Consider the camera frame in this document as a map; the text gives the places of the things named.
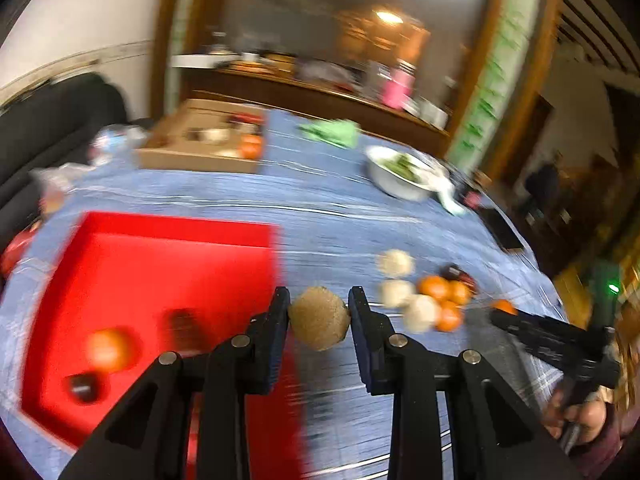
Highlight tan round fruit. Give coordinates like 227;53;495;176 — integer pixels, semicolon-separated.
403;294;442;333
288;286;351;352
378;249;416;279
380;280;417;309

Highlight black sofa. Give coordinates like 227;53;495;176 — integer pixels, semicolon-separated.
0;72;153;223

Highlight red plastic tray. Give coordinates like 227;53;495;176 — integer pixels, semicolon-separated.
20;211;313;480

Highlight red round object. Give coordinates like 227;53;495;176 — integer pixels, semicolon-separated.
0;230;37;277

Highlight white bowl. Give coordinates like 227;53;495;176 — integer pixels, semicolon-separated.
365;145;437;202

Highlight white rag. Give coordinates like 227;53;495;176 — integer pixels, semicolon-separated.
427;159;470;217

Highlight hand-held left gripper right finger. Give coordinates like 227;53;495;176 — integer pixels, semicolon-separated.
348;285;582;480

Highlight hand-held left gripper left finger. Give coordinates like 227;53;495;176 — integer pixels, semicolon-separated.
60;286;291;480

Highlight person's right forearm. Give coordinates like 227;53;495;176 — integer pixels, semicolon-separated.
570;410;632;477

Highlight person's right hand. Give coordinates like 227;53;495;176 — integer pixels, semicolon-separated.
544;388;617;456

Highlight clear plastic bag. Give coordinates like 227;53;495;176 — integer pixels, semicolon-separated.
89;124;148;167

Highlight green vegetables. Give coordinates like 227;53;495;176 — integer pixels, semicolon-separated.
381;155;426;181

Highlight pink bottle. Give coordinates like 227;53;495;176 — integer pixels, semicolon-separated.
382;67;415;109

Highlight black phone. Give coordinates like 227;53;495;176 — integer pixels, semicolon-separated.
481;207;527;254

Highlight wooden sideboard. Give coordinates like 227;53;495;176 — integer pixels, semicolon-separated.
172;52;453;158

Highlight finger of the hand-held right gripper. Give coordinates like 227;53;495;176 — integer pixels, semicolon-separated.
489;308;621;389

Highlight green cloth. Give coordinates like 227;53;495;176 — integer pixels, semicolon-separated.
299;118;362;149

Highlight cardboard box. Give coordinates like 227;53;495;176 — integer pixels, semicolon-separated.
134;98;267;175

